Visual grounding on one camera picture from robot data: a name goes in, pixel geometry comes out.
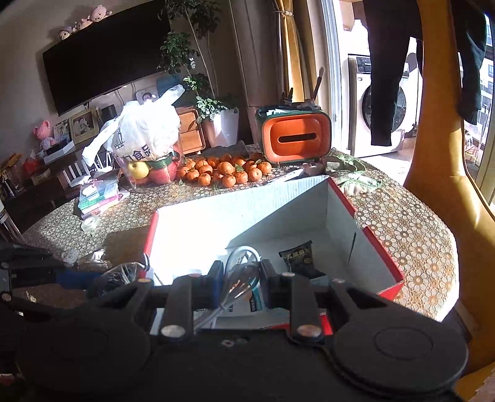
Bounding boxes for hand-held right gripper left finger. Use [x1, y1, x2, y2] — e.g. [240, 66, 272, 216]
[97, 261, 226, 341]

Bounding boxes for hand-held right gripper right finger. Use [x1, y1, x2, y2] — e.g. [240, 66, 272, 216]
[260, 259, 392, 344]

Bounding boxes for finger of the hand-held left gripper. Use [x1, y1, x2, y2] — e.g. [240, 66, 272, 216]
[0, 243, 102, 290]
[0, 279, 153, 314]

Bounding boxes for white usb cable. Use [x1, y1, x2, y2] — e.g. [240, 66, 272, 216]
[195, 246, 268, 330]

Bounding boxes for clear bag of cotton swabs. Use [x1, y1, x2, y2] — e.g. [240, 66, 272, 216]
[75, 249, 114, 272]

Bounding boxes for black snack packet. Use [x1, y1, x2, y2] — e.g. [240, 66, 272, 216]
[279, 240, 326, 280]

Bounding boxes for silver foil packet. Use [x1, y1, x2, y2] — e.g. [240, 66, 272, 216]
[91, 263, 150, 297]

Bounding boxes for red cardboard box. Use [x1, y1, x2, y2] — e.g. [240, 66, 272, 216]
[144, 175, 405, 338]

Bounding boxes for blue white packet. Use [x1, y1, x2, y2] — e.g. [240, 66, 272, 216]
[242, 284, 268, 312]

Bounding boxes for wooden tv console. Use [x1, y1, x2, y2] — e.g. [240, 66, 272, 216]
[0, 152, 117, 229]

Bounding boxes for white router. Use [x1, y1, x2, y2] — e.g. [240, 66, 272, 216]
[57, 160, 91, 187]
[91, 152, 114, 171]

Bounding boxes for white pen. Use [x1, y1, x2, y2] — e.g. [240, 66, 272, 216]
[270, 169, 307, 183]

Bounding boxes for pile of tangerines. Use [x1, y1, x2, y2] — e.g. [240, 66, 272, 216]
[176, 152, 273, 190]

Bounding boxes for glass fruit bowl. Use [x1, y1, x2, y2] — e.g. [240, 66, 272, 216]
[115, 147, 185, 191]

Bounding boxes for yellow apple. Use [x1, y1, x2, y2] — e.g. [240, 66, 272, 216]
[127, 161, 150, 179]

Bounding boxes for flat white box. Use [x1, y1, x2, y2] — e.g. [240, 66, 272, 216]
[43, 140, 75, 165]

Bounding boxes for dark stone tray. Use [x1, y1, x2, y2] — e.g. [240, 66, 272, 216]
[201, 141, 248, 157]

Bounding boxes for green white work gloves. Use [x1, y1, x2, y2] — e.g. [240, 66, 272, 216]
[324, 152, 382, 196]

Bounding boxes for pink plush elephant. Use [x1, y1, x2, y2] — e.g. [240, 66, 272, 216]
[32, 119, 53, 150]

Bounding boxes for orange tissue box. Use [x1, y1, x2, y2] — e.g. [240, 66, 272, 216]
[255, 106, 333, 167]

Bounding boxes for framed photo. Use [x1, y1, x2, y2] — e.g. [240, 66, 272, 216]
[68, 109, 100, 144]

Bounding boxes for wooden drawer chest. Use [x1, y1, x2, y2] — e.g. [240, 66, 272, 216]
[175, 107, 206, 156]

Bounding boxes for white plant pot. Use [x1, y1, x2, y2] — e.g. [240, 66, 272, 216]
[201, 108, 240, 148]

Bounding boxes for white plastic bag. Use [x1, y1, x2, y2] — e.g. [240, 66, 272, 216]
[81, 84, 186, 168]

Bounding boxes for white washing machine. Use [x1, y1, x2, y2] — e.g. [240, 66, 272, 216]
[346, 54, 423, 158]

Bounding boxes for black television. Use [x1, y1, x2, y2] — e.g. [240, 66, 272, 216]
[42, 17, 173, 117]

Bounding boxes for yellow chair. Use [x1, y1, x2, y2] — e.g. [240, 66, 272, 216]
[402, 0, 495, 376]

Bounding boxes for beige floor air conditioner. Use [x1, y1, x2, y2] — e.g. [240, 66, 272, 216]
[228, 0, 287, 109]

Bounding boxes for tall green houseplant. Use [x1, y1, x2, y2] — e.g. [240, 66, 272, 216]
[157, 0, 240, 124]

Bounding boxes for hanging black clothes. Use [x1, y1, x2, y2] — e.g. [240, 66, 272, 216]
[361, 0, 489, 147]

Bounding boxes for yellow curtain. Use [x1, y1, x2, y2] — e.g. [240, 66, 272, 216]
[271, 0, 311, 102]

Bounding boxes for pink plush bear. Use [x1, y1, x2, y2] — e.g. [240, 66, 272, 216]
[88, 5, 113, 23]

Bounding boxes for brush with dark handle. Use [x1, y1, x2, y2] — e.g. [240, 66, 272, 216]
[311, 66, 326, 100]

